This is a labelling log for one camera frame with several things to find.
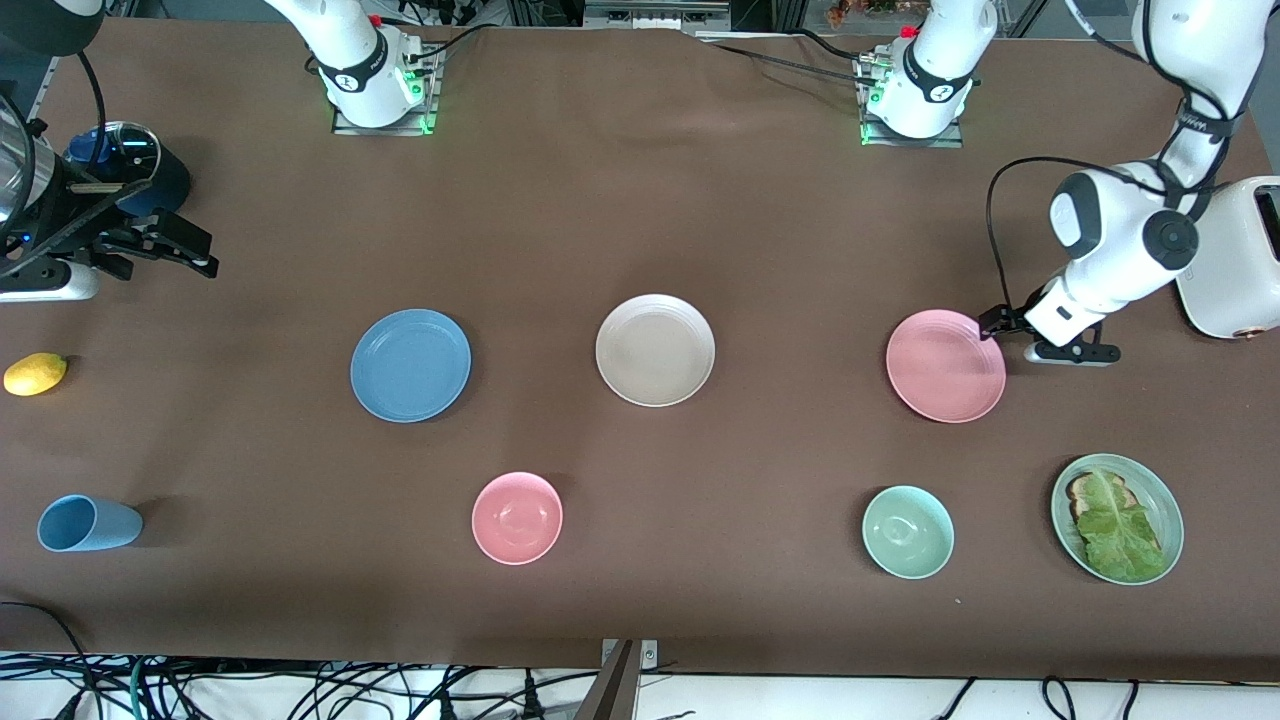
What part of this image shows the pink plate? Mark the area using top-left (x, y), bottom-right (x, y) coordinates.
top-left (885, 309), bottom-right (1007, 424)

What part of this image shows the blue plate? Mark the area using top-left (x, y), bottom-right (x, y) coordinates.
top-left (350, 308), bottom-right (473, 424)

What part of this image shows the dark blue saucepan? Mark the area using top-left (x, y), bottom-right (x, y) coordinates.
top-left (65, 122), bottom-right (193, 226)

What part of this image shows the glass lid blue knob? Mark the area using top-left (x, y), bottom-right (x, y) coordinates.
top-left (70, 120), bottom-right (162, 186)

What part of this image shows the yellow lemon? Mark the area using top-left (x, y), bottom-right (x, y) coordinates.
top-left (3, 352), bottom-right (69, 398)

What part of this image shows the toasted bread slice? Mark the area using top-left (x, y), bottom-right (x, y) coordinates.
top-left (1065, 470), bottom-right (1141, 521)

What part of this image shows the white toaster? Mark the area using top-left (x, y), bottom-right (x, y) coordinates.
top-left (1175, 176), bottom-right (1280, 341)

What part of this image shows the green bowl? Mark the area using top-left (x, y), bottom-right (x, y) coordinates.
top-left (861, 485), bottom-right (956, 581)

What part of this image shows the green lettuce leaf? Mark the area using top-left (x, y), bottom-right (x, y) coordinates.
top-left (1073, 468), bottom-right (1169, 583)

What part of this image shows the green plate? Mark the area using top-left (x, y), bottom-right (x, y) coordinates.
top-left (1050, 453), bottom-right (1186, 587)

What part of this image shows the blue cup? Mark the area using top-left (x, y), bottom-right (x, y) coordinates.
top-left (37, 494), bottom-right (144, 553)

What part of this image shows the brown table cover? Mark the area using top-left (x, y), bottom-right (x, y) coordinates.
top-left (0, 18), bottom-right (1280, 681)

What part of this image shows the orange object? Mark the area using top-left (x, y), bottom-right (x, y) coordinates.
top-left (828, 0), bottom-right (936, 23)

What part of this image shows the beige plate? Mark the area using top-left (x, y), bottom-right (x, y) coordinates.
top-left (595, 293), bottom-right (717, 408)

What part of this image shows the pink bowl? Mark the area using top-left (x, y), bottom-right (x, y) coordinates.
top-left (471, 471), bottom-right (564, 567)

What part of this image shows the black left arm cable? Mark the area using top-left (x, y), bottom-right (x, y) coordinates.
top-left (986, 0), bottom-right (1251, 321)

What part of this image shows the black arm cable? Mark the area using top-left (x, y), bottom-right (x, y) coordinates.
top-left (0, 50), bottom-right (151, 276)
top-left (986, 0), bottom-right (1251, 321)

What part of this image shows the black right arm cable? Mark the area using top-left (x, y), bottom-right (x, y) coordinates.
top-left (0, 50), bottom-right (151, 276)

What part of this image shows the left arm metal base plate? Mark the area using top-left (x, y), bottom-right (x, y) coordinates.
top-left (858, 55), bottom-right (966, 149)

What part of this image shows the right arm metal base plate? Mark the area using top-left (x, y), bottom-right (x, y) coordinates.
top-left (332, 45), bottom-right (441, 136)

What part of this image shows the aluminium frame beam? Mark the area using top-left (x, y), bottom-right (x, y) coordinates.
top-left (583, 0), bottom-right (733, 31)

